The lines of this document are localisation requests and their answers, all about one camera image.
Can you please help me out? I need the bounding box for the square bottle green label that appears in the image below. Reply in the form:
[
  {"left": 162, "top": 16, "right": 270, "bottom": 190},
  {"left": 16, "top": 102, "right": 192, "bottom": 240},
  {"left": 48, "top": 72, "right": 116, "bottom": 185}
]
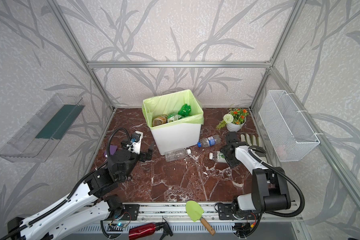
[{"left": 209, "top": 151, "right": 227, "bottom": 164}]

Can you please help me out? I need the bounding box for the brown tea bottle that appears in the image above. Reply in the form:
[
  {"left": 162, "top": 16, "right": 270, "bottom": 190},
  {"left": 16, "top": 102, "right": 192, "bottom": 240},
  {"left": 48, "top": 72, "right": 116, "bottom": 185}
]
[{"left": 152, "top": 114, "right": 168, "bottom": 127}]

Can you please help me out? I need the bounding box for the green plastic soda bottle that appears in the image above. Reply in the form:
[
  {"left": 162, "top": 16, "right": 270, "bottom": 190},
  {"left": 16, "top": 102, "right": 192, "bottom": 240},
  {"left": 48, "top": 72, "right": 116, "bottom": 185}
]
[{"left": 167, "top": 112, "right": 183, "bottom": 123}]

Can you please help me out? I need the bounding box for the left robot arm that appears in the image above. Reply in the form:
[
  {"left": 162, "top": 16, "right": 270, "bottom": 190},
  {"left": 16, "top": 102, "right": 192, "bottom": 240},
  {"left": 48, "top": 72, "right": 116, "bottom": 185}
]
[{"left": 3, "top": 127, "right": 155, "bottom": 240}]

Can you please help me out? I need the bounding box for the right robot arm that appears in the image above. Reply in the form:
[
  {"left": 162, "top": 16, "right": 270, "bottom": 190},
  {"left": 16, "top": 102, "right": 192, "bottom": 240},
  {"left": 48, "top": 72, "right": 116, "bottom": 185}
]
[{"left": 221, "top": 132, "right": 306, "bottom": 220}]

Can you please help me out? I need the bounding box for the blue label bottle near bin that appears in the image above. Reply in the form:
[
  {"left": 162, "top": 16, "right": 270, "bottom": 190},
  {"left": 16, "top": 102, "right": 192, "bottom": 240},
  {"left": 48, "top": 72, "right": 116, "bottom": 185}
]
[{"left": 197, "top": 135, "right": 221, "bottom": 148}]

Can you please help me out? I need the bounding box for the white bin with green liner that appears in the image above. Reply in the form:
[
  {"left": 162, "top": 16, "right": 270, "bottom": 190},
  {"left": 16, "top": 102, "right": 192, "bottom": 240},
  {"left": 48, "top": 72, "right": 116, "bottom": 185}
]
[{"left": 142, "top": 90, "right": 204, "bottom": 156}]

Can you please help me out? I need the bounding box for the beige gardening glove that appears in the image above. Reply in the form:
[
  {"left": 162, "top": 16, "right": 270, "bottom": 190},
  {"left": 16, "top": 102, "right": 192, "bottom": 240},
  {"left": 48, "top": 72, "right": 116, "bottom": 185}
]
[{"left": 240, "top": 134, "right": 265, "bottom": 149}]

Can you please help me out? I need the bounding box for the clear bottle white cap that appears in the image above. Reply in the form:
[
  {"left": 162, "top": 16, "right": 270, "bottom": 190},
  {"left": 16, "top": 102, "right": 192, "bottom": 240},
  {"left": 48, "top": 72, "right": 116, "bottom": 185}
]
[{"left": 165, "top": 148, "right": 191, "bottom": 162}]

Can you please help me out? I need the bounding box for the purple pink spatula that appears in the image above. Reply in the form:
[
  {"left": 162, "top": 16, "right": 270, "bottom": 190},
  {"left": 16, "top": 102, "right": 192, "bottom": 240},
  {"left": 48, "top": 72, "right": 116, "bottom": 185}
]
[{"left": 104, "top": 145, "right": 118, "bottom": 158}]

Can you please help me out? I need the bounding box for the white potted flower plant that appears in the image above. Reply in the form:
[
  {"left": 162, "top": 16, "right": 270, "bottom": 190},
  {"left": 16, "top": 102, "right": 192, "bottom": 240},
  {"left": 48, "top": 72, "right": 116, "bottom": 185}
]
[{"left": 216, "top": 108, "right": 250, "bottom": 132}]

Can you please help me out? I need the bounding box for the green garden trowel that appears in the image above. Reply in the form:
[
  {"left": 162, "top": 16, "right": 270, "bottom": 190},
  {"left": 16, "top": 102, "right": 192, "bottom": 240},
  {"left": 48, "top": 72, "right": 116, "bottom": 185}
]
[{"left": 186, "top": 201, "right": 216, "bottom": 236}]

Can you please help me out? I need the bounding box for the red spray bottle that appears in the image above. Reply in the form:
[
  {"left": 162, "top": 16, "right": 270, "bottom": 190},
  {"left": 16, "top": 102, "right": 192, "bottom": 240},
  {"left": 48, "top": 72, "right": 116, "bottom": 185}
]
[{"left": 129, "top": 222, "right": 174, "bottom": 240}]

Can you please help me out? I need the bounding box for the green circuit board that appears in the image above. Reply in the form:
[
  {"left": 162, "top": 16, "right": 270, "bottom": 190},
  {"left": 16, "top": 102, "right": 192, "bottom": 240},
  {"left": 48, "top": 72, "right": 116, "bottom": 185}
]
[{"left": 108, "top": 223, "right": 129, "bottom": 232}]

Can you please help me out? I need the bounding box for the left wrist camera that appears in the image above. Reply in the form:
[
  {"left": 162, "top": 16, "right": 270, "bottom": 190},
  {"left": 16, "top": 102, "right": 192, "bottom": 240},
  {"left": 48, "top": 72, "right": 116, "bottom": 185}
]
[{"left": 127, "top": 131, "right": 144, "bottom": 155}]

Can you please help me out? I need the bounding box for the white wire mesh basket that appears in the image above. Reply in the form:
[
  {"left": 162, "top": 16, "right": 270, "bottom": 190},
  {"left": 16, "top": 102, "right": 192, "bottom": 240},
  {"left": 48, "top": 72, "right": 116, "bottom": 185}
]
[{"left": 259, "top": 90, "right": 320, "bottom": 162}]

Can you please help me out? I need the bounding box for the aluminium frame crossbar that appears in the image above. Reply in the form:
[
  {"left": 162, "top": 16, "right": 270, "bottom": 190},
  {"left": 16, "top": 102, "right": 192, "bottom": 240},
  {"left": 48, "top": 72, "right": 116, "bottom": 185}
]
[{"left": 87, "top": 61, "right": 270, "bottom": 69}]

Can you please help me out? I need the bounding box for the clear acrylic wall shelf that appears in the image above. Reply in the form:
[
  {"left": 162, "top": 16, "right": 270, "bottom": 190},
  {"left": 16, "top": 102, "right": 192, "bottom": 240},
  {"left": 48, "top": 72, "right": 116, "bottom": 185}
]
[{"left": 0, "top": 94, "right": 85, "bottom": 163}]

